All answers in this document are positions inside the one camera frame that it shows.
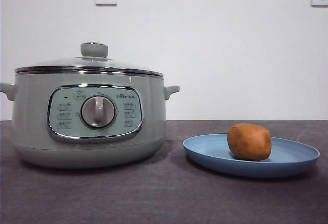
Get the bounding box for pale green electric steamer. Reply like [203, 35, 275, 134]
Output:
[0, 66, 180, 170]

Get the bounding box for glass lid with green knob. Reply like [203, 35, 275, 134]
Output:
[14, 42, 164, 77]

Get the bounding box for blue round plate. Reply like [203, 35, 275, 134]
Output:
[182, 133, 320, 178]

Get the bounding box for brown potato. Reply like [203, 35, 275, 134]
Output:
[227, 123, 272, 161]

